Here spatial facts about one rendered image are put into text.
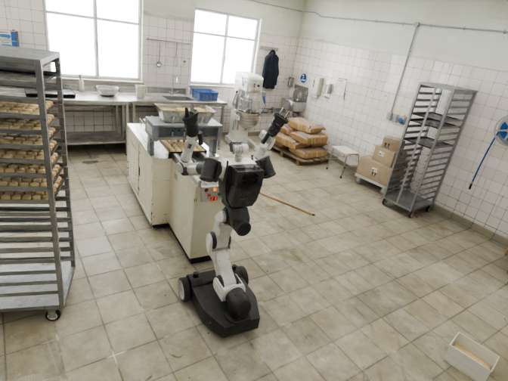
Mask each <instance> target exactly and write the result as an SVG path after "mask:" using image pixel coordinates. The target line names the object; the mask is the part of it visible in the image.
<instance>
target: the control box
mask: <svg viewBox="0 0 508 381"><path fill-rule="evenodd" d="M214 188H216V191H214V190H213V189H214ZM205 189H208V191H207V192H205ZM218 193H219V189H218V184H217V185H208V186H201V188H200V202H205V201H212V200H211V199H212V198H213V200H215V198H216V197H217V198H216V200H221V199H222V198H221V196H219V195H218ZM208 194H211V196H210V197H208V196H207V195H208Z"/></svg>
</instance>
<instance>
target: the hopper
mask: <svg viewBox="0 0 508 381"><path fill-rule="evenodd" d="M155 106H156V109H157V111H158V114H159V115H160V119H161V120H162V121H163V122H164V123H184V121H182V116H183V115H184V114H185V107H188V109H190V104H155ZM177 107H180V108H181V109H182V110H170V109H175V108H177ZM197 107H199V108H201V109H204V110H207V111H198V116H197V119H198V121H197V122H198V123H209V121H210V120H211V118H212V117H213V116H214V114H215V113H216V111H214V110H213V109H212V108H210V107H208V106H206V105H195V104H194V108H197ZM162 109H167V110H162Z"/></svg>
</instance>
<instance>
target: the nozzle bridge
mask: <svg viewBox="0 0 508 381"><path fill-rule="evenodd" d="M198 127H199V131H201V130H204V133H203V140H209V150H210V151H211V152H212V153H216V147H217V141H221V137H222V129H223V125H221V124H220V123H218V122H216V121H215V120H214V119H213V118H211V120H210V121H209V123H198ZM184 129H185V127H184V123H164V122H163V121H162V120H161V119H160V117H159V116H145V132H146V133H147V152H148V153H149V154H150V155H154V141H159V140H187V139H186V137H187V135H185V137H184ZM172 130H173V132H174V130H175V133H174V135H173V137H172ZM178 130H179V132H180V130H181V133H180V135H179V137H178Z"/></svg>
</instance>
